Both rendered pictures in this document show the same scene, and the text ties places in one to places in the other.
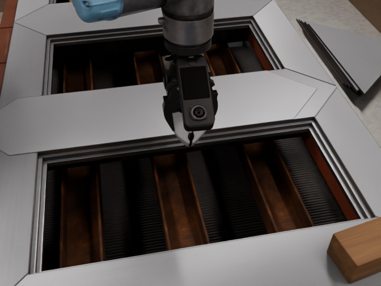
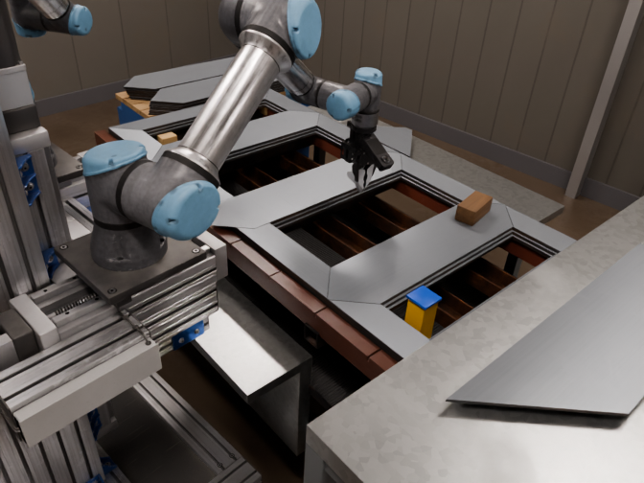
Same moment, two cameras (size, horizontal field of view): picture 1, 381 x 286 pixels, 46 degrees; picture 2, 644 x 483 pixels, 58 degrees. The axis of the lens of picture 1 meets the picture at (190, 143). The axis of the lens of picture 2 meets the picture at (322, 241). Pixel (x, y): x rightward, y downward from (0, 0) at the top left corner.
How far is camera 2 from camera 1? 1.15 m
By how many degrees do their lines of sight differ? 26
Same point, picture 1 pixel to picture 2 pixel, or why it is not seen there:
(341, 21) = not seen: hidden behind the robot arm
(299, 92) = not seen: hidden behind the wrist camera
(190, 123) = (384, 165)
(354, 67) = (394, 144)
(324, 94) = (397, 158)
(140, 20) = (245, 142)
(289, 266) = (444, 228)
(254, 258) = (426, 230)
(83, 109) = (270, 196)
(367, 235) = (471, 201)
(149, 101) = (305, 183)
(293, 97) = not seen: hidden behind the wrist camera
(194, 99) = (380, 153)
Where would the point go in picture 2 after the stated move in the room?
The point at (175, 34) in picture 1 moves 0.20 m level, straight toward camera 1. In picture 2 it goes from (366, 123) to (412, 151)
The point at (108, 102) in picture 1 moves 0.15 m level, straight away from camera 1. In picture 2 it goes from (282, 190) to (252, 172)
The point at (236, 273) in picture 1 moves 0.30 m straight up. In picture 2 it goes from (425, 237) to (442, 139)
